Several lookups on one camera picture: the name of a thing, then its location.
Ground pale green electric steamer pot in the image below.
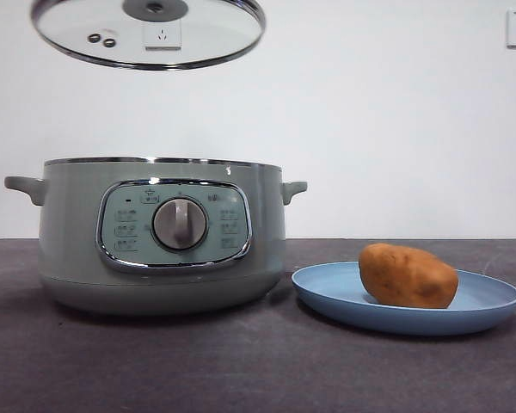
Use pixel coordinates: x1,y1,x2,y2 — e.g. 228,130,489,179
3,156,309,318

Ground blue round plate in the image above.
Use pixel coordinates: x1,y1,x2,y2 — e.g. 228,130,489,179
291,260,516,337

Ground brown potato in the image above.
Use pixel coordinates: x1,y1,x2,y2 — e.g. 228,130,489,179
358,242,460,311

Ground glass lid with green knob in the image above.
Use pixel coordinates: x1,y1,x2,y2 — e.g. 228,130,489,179
29,0,267,72

